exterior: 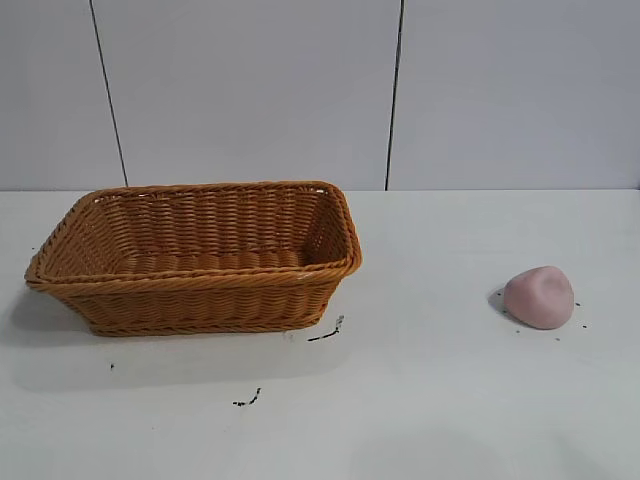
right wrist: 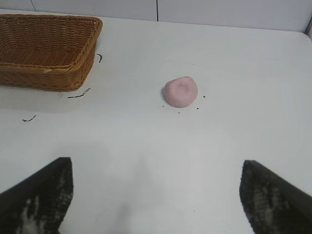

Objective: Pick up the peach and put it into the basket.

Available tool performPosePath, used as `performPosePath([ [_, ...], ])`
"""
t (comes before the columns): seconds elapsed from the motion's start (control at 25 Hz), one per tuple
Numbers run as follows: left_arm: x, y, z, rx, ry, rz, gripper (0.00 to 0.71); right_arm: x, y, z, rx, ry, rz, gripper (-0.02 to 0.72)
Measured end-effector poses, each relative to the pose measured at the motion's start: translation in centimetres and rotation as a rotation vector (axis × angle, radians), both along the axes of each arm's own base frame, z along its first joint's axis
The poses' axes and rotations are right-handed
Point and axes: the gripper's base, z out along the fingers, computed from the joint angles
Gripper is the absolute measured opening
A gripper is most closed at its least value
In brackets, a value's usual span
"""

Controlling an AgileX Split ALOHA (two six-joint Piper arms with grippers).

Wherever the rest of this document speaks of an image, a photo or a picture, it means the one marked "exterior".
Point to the brown woven wicker basket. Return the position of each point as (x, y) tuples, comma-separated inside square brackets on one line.
[(200, 300)]

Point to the pink peach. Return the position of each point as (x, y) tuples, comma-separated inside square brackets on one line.
[(537, 300)]

